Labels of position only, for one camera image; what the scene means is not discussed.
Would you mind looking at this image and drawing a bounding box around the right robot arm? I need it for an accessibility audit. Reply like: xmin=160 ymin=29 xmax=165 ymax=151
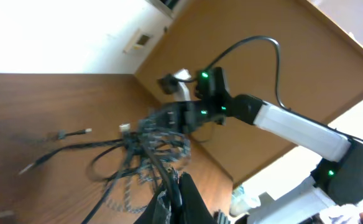
xmin=139 ymin=67 xmax=363 ymax=223

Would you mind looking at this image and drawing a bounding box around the right camera cable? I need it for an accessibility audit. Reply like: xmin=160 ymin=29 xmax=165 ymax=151
xmin=181 ymin=35 xmax=363 ymax=154

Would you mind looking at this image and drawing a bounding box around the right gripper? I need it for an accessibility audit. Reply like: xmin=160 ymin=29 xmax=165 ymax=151
xmin=137 ymin=101 xmax=206 ymax=134

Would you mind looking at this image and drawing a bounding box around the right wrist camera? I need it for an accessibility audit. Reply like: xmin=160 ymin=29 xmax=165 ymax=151
xmin=157 ymin=68 xmax=191 ymax=101

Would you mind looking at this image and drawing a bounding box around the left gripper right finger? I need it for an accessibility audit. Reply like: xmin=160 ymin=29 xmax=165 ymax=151
xmin=178 ymin=172 xmax=217 ymax=224

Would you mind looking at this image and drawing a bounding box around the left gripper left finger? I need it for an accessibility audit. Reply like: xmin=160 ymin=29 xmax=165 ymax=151
xmin=134 ymin=185 xmax=172 ymax=224

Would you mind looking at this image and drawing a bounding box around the thin black cable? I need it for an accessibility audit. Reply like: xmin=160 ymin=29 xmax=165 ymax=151
xmin=17 ymin=123 xmax=182 ymax=224

